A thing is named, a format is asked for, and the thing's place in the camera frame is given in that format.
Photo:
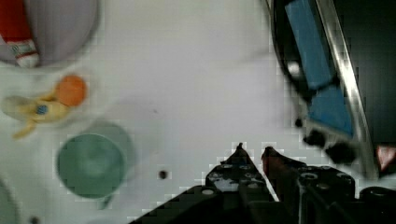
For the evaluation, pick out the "orange toy fruit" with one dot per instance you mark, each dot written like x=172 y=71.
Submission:
x=71 y=90

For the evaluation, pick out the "black toaster oven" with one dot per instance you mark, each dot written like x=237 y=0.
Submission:
x=362 y=39

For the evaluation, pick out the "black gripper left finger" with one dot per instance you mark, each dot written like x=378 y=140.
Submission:
x=240 y=183

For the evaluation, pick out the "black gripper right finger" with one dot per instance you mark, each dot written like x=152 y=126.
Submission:
x=308 y=192

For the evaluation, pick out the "green mug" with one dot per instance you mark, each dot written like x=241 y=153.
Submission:
x=95 y=163

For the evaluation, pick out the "lilac round plate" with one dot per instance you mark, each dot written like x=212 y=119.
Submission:
x=60 y=28

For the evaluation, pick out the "peeled toy banana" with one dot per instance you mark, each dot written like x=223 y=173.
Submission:
x=32 y=111

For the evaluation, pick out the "red ketchup bottle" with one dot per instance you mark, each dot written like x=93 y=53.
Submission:
x=16 y=33

